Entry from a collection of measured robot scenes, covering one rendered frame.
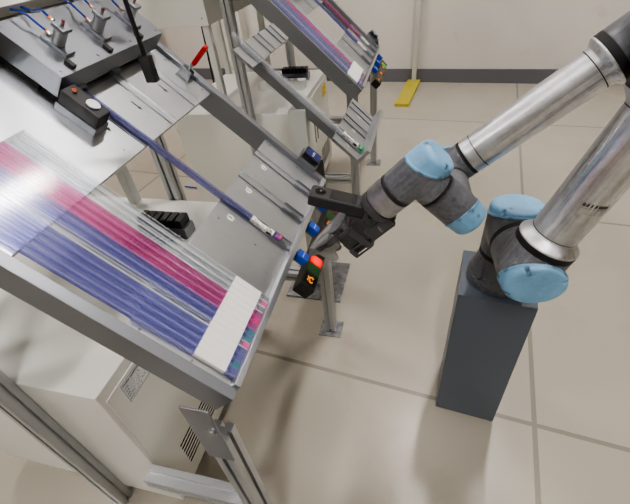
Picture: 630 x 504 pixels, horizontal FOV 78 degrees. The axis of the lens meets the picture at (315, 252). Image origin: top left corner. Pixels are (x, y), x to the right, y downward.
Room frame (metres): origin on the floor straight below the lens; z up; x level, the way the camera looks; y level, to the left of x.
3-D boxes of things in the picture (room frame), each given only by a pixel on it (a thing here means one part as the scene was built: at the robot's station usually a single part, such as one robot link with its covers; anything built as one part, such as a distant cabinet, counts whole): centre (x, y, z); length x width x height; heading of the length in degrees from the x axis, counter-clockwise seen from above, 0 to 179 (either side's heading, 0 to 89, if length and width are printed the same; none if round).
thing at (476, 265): (0.69, -0.46, 0.60); 0.15 x 0.15 x 0.10
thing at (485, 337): (0.69, -0.46, 0.28); 0.18 x 0.18 x 0.55; 65
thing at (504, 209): (0.69, -0.46, 0.72); 0.13 x 0.12 x 0.14; 166
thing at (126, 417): (0.87, 0.66, 0.31); 0.70 x 0.65 x 0.62; 162
